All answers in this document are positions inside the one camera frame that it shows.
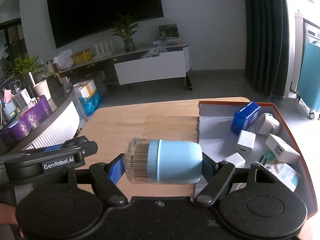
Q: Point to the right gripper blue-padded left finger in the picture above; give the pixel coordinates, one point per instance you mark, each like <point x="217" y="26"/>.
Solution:
<point x="116" y="169"/>

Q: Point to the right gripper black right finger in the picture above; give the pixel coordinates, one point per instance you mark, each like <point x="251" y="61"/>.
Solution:
<point x="209" y="168"/>

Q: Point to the white cube plug charger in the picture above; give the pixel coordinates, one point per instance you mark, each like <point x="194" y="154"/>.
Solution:
<point x="236" y="159"/>

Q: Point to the light blue toothpick jar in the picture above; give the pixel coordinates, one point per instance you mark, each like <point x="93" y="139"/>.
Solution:
<point x="163" y="161"/>

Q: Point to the white usb charger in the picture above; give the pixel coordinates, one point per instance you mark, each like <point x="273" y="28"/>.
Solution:
<point x="245" y="143"/>

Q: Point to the blue plastic case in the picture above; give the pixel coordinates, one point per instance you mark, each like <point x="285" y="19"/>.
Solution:
<point x="245" y="117"/>

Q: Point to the white round plug nightlight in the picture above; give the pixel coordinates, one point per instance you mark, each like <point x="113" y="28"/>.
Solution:
<point x="267" y="124"/>

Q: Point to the teal product box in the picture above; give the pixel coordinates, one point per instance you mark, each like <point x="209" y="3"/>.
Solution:
<point x="283" y="171"/>

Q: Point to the white barcode product box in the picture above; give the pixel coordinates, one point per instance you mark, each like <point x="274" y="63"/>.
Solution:
<point x="282" y="150"/>

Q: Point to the person's left hand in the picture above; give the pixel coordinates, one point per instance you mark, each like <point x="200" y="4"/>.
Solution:
<point x="10" y="217"/>

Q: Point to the purple patterned tray box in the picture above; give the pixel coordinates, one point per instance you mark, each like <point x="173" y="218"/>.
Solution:
<point x="29" y="121"/>

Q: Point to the orange-edged cardboard box tray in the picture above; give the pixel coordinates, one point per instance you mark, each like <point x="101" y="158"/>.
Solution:
<point x="264" y="138"/>

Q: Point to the round dark side table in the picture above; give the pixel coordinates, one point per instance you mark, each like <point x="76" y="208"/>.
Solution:
<point x="59" y="124"/>

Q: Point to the blue plastic bag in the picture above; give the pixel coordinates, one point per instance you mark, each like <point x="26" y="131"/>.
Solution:
<point x="90" y="105"/>

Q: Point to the white paper cup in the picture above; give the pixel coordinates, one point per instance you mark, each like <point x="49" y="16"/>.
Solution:
<point x="41" y="88"/>

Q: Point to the white yellow cardboard box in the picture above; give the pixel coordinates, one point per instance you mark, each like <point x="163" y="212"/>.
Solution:
<point x="85" y="89"/>

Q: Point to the leafy plant on side table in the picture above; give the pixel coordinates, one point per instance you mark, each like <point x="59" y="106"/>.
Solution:
<point x="25" y="65"/>

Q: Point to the white tv cabinet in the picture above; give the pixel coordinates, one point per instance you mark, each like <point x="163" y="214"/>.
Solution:
<point x="132" y="67"/>

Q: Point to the white plastic bag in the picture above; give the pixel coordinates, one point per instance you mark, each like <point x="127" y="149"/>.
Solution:
<point x="64" y="59"/>

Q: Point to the white wifi router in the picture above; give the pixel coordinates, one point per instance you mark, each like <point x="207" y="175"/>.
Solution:
<point x="103" y="49"/>

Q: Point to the yellow tin box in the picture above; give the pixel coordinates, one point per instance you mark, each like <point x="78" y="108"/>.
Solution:
<point x="82" y="56"/>

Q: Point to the teal suitcase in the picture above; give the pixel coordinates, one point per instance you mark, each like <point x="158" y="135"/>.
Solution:
<point x="308" y="84"/>

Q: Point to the dark green curtain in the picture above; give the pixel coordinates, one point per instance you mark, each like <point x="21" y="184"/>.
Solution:
<point x="267" y="46"/>

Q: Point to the potted bamboo plant in vase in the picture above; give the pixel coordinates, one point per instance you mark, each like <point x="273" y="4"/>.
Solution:
<point x="125" y="28"/>

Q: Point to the green picture frame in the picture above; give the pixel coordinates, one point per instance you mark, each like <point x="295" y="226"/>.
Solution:
<point x="168" y="31"/>

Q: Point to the black wall television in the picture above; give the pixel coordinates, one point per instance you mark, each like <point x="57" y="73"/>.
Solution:
<point x="71" y="20"/>

